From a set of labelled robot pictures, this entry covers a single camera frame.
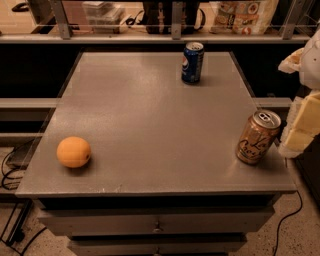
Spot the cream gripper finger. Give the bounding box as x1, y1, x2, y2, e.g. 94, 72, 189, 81
279, 91, 320, 158
278, 48, 304, 74

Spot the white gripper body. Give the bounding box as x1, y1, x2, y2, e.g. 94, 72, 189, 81
299, 30, 320, 90

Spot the orange LaCroix soda can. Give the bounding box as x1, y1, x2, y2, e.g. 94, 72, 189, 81
236, 109, 281, 165

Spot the blue Pepsi can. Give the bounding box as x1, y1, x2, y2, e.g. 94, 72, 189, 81
181, 42, 204, 84

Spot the colourful snack bag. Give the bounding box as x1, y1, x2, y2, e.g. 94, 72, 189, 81
210, 0, 279, 35

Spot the grey drawer cabinet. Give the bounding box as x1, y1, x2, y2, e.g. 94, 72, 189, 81
15, 50, 298, 256

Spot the black bag on shelf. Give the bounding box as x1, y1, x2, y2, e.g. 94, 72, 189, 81
141, 0, 200, 34

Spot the clear plastic container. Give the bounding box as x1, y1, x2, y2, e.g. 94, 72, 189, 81
82, 1, 125, 34

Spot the orange fruit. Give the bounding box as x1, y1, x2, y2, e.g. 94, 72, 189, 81
56, 136, 91, 168

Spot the lower grey drawer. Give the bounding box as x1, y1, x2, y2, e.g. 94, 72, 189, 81
68, 234, 246, 256

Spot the grey drawer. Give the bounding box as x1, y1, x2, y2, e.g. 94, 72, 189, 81
38, 206, 274, 237
68, 234, 246, 256

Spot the upper grey drawer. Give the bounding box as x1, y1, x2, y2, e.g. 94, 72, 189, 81
38, 206, 274, 237

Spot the black cable right floor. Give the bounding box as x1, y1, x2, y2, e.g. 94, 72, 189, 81
272, 190, 304, 256

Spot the grey metal shelf rail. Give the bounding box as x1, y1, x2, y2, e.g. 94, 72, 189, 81
0, 0, 319, 44

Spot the black cables left floor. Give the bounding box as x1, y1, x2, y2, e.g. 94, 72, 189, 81
0, 139, 48, 256

